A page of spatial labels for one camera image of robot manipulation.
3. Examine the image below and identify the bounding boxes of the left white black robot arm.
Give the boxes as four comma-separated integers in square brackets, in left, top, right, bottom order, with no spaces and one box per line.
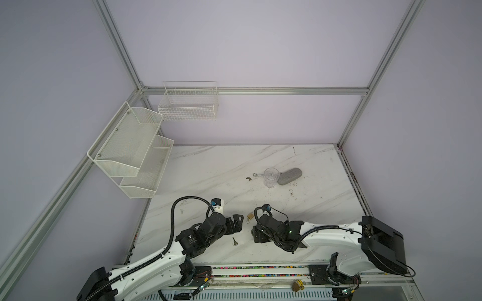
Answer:
[76,212,244,300]

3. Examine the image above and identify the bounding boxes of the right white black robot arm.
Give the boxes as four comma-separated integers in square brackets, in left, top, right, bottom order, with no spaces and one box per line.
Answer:
[251,214,409,277]

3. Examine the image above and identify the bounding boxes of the clear plastic cup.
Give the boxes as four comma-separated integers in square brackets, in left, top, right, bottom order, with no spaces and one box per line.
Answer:
[263,168,280,188]

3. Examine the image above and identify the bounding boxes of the white two-tier mesh shelf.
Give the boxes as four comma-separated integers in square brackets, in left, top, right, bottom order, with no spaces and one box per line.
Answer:
[87,102,174,199]

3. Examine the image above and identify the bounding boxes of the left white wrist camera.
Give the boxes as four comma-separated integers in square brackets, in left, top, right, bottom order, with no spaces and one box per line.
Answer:
[211,198,225,214]

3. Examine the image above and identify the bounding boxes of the black corrugated cable left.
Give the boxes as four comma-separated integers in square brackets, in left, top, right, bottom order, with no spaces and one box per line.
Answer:
[84,195,215,301]

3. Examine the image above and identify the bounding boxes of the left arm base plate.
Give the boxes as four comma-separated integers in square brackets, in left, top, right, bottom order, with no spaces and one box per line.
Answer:
[177,266,212,287]

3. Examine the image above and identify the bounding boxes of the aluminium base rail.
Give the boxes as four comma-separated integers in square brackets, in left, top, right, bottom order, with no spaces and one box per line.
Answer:
[139,263,423,300]

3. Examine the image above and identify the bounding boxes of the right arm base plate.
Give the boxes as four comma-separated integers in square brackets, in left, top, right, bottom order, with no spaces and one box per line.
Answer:
[308,265,361,287]

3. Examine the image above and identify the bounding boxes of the white wire basket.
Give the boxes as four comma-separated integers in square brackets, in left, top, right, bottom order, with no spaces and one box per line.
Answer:
[158,81,218,122]

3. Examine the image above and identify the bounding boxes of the aluminium frame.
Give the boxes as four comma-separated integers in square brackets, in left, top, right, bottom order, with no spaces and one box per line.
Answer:
[1,1,424,299]

